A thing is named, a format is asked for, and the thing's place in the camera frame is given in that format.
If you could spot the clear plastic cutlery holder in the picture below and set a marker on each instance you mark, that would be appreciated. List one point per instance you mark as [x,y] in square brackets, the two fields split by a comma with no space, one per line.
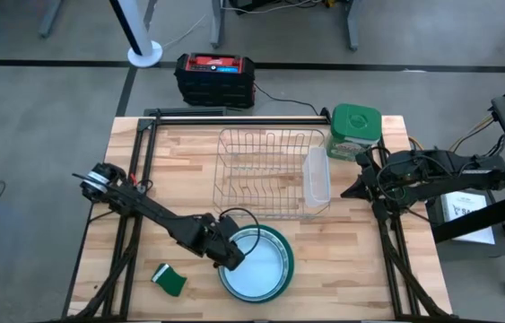
[317,179]

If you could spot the white tower fan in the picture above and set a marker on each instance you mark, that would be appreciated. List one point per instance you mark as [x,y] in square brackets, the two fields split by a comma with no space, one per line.
[144,54]

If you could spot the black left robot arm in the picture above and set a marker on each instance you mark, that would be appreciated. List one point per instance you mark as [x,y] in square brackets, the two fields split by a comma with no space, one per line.
[144,206]

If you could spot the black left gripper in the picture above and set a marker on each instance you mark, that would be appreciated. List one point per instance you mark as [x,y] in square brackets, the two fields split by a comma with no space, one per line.
[214,235]

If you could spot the light blue plate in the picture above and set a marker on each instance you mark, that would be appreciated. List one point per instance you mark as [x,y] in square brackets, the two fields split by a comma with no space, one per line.
[256,273]

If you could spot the white printed paper box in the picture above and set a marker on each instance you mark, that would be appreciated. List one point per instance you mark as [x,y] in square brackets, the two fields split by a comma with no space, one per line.
[467,220]

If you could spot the red black power station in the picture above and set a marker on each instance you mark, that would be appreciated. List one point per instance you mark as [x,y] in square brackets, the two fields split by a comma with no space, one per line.
[216,85]

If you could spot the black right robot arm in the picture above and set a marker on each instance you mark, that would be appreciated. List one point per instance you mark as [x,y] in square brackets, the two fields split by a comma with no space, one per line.
[458,175]

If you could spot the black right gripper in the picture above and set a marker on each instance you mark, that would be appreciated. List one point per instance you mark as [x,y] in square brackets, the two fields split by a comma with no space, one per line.
[374,175]

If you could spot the grey desk leg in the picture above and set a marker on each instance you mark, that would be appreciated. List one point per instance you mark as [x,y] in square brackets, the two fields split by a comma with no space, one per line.
[218,27]
[353,27]
[49,20]

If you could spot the green sponge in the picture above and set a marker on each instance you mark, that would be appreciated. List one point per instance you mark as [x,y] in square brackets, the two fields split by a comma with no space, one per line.
[170,282]

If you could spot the green Cascade detergent tub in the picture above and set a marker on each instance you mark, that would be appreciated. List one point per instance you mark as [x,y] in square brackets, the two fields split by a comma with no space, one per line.
[355,123]

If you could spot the black table frame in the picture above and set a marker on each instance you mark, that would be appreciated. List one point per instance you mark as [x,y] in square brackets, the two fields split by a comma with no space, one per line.
[144,123]

